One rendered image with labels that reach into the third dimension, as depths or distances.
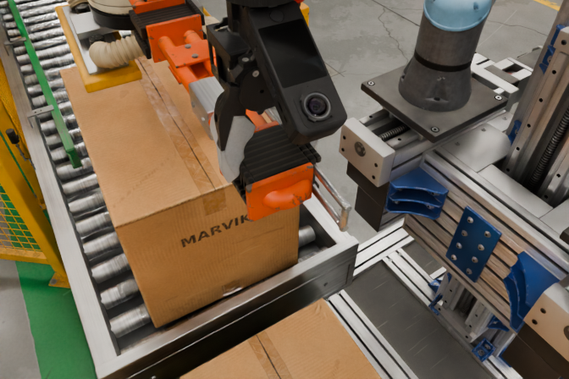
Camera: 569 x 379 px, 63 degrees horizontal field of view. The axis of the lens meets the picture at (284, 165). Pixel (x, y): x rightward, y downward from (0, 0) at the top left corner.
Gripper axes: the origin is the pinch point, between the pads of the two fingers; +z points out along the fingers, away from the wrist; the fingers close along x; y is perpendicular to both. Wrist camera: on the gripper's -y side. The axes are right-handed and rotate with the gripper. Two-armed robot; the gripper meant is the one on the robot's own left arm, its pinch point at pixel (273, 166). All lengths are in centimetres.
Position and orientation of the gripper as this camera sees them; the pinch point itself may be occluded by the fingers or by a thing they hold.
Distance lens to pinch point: 50.2
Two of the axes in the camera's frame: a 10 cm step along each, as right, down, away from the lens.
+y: -4.5, -6.3, 6.4
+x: -8.9, 3.1, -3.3
